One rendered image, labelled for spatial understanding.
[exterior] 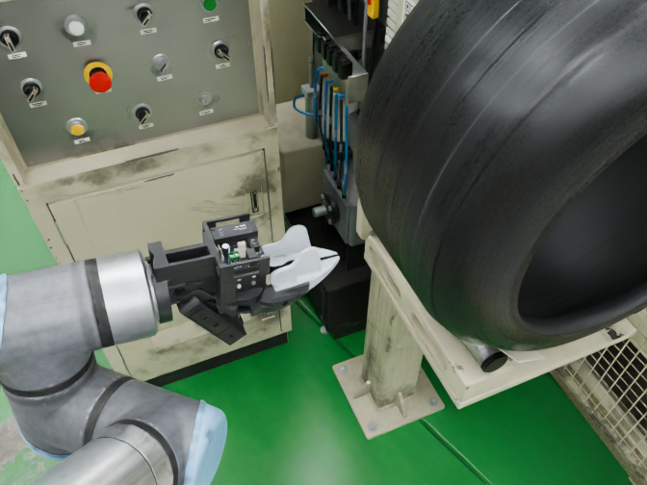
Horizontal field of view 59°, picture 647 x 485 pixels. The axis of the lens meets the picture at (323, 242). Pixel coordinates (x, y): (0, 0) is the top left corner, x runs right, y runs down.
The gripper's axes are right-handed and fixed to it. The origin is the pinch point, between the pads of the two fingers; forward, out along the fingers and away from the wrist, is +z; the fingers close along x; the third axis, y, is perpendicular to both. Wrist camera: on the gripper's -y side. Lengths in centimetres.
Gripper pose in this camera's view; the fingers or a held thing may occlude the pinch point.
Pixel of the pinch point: (326, 263)
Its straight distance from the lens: 67.1
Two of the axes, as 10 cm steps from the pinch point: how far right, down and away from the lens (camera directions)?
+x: -3.9, -6.8, 6.3
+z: 9.2, -2.0, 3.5
